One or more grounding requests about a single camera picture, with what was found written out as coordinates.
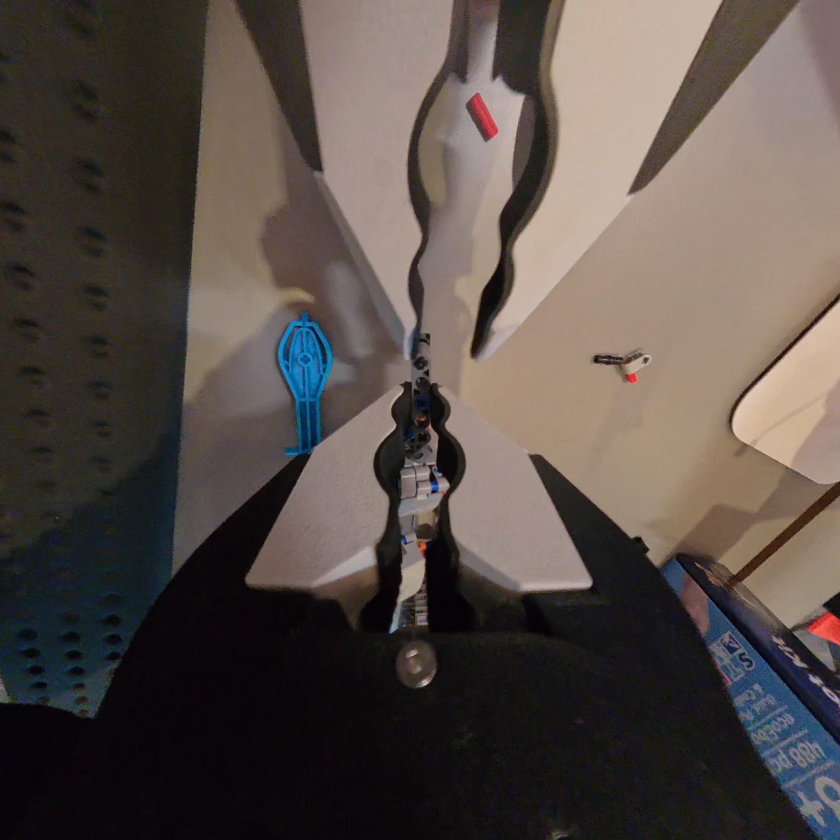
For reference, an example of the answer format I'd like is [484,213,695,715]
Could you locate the light blue brick separator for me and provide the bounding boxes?
[276,312,335,458]

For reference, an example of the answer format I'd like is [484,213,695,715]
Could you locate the black dimpled mat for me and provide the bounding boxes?
[0,0,207,716]

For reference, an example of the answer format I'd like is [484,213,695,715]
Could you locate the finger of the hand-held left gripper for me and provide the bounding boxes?
[471,0,723,360]
[298,0,460,360]

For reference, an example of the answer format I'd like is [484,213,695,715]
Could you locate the blue robot kit box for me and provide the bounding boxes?
[659,554,840,840]

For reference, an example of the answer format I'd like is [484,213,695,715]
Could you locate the white stand base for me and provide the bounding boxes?
[730,308,840,485]

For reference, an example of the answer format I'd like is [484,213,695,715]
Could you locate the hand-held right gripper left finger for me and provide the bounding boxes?
[245,385,413,630]

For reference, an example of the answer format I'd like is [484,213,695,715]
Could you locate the small red axle pin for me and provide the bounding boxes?
[465,92,500,140]

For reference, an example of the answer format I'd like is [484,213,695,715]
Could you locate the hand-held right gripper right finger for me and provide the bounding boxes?
[428,385,593,598]

